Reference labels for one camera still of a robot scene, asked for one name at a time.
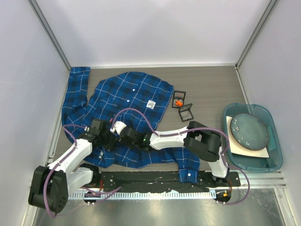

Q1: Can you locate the black square frame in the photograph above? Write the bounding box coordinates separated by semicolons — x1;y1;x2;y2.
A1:
172;90;186;108

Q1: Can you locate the round blue plate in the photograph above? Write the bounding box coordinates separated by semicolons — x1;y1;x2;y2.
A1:
230;113;269;151

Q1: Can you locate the white slotted cable duct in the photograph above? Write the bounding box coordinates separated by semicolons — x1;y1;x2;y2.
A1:
68;190;216;201

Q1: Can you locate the orange leaf brooch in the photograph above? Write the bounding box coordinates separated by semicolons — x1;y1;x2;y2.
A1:
175;100;183;107

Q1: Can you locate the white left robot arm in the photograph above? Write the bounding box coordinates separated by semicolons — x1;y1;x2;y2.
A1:
28;127;116;218

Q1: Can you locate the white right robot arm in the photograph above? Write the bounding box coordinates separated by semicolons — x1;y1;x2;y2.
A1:
112;121;230;186

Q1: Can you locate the blue plaid shirt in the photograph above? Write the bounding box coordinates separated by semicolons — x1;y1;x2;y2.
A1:
62;67;200;181

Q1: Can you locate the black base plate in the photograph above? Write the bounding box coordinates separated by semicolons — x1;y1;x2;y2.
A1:
84;170;241;193

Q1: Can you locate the teal plastic bin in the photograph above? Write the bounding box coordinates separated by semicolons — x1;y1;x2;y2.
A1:
223;103;283;173

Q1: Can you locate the small black tilted frame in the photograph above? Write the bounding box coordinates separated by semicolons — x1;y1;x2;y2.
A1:
178;103;194;122

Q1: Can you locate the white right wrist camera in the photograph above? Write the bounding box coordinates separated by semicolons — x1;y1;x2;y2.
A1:
110;121;127;135

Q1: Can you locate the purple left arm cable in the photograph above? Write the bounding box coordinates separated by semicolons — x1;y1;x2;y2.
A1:
43;124;122;218

